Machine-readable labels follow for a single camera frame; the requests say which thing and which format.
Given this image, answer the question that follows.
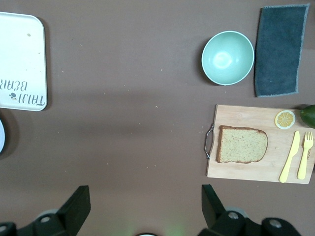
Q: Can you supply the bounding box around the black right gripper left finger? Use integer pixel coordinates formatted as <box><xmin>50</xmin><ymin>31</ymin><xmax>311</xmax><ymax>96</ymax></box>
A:
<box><xmin>0</xmin><ymin>185</ymin><xmax>91</xmax><ymax>236</ymax></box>

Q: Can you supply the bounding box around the mint green bowl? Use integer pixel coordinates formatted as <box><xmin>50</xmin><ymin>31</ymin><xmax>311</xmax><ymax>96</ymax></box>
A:
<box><xmin>201</xmin><ymin>30</ymin><xmax>255</xmax><ymax>86</ymax></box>

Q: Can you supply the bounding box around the yellow plastic knife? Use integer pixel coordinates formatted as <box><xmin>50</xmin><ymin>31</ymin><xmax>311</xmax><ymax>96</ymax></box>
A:
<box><xmin>279</xmin><ymin>131</ymin><xmax>301</xmax><ymax>183</ymax></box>

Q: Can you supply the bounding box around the pale lavender round plate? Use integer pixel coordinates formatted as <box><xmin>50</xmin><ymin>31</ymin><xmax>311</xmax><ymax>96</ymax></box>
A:
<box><xmin>0</xmin><ymin>118</ymin><xmax>6</xmax><ymax>154</ymax></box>

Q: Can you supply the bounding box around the cream bear print tray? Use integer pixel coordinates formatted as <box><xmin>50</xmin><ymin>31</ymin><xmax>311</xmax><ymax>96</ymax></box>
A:
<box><xmin>0</xmin><ymin>11</ymin><xmax>48</xmax><ymax>112</ymax></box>

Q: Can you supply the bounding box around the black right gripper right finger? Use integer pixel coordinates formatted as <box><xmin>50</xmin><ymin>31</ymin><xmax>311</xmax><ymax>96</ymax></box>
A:
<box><xmin>196</xmin><ymin>184</ymin><xmax>303</xmax><ymax>236</ymax></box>

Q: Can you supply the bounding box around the dark grey cloth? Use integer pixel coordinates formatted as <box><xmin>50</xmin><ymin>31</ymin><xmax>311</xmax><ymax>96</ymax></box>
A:
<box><xmin>254</xmin><ymin>3</ymin><xmax>310</xmax><ymax>98</ymax></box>

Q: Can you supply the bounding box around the brown bread slice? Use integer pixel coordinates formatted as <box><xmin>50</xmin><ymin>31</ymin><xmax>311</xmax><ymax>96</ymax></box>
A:
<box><xmin>216</xmin><ymin>125</ymin><xmax>268</xmax><ymax>164</ymax></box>

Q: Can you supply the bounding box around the green avocado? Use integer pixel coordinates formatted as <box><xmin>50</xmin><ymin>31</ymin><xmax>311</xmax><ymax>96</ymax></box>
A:
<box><xmin>299</xmin><ymin>104</ymin><xmax>315</xmax><ymax>129</ymax></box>

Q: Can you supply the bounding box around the yellow plastic fork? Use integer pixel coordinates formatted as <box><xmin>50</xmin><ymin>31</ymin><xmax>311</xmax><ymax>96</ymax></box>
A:
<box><xmin>297</xmin><ymin>131</ymin><xmax>315</xmax><ymax>180</ymax></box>

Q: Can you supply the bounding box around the wooden cutting board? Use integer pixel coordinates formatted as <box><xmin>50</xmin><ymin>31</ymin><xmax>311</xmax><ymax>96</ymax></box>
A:
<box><xmin>203</xmin><ymin>105</ymin><xmax>315</xmax><ymax>185</ymax></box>

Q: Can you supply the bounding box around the lemon slice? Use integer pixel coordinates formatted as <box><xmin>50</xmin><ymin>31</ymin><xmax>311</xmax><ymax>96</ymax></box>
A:
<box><xmin>274</xmin><ymin>110</ymin><xmax>296</xmax><ymax>130</ymax></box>

